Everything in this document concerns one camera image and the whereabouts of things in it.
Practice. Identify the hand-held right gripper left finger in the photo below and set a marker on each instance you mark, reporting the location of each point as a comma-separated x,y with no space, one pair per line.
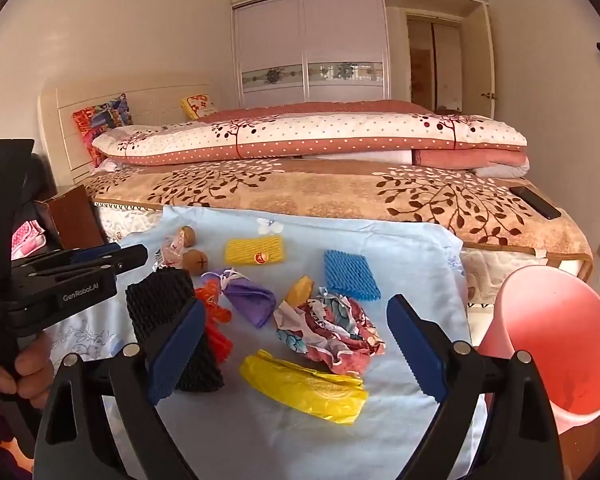
175,355

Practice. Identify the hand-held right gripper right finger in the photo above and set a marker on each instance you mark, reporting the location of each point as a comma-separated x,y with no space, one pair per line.
415,355

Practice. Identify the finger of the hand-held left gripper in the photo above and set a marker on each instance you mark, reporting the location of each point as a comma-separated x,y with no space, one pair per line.
127,257
95,251

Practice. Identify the clear red snack wrapper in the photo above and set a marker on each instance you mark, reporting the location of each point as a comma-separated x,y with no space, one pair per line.
169,255

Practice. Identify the black foam net sleeve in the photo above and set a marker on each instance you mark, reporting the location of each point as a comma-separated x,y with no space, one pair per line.
150,305

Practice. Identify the orange white plastic bag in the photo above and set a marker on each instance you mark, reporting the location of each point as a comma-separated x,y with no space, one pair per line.
212,300

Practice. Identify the floral paper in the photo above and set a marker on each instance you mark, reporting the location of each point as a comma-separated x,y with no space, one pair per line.
330,335

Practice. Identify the purple cloth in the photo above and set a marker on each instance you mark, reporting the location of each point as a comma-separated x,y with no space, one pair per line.
250,302

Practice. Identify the blue foam net sleeve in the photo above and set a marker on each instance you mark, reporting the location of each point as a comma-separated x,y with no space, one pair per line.
352,275

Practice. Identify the yellow plastic bag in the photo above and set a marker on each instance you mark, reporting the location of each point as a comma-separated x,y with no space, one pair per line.
305,390

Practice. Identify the yellow foam net sleeve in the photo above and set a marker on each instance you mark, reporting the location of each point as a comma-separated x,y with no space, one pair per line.
252,250

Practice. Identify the orange peel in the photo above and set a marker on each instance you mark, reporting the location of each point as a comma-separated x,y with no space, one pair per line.
300,290

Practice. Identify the pink plastic bin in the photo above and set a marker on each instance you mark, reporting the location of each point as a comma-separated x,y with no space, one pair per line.
555,340

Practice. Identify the person's left hand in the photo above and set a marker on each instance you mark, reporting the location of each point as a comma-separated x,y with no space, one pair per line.
35,375

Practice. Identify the brown wooden nightstand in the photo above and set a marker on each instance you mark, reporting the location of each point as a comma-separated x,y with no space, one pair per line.
75,215

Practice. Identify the pink patterned bag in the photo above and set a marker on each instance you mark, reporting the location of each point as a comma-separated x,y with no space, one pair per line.
27,237

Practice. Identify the light blue floral cloth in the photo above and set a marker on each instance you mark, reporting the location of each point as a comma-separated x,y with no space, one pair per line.
260,440

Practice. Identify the colourful patterned pillow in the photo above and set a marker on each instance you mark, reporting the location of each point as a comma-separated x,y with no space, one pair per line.
100,115

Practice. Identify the cream headboard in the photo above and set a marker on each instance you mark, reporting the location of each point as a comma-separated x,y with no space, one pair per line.
150,105

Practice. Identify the yellow floral pillow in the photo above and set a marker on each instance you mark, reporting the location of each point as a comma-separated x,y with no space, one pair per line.
197,105

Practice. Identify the brown leaf print blanket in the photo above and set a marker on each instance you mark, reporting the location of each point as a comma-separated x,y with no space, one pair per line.
330,190

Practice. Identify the black smartphone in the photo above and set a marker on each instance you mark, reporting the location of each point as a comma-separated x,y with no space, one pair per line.
535,201

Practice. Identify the folded polka dot quilt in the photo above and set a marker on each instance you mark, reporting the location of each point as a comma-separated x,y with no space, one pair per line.
305,135

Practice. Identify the white sliding door wardrobe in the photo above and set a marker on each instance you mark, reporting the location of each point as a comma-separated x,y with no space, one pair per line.
270,40

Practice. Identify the cream room door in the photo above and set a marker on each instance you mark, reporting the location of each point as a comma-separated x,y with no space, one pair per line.
475,60

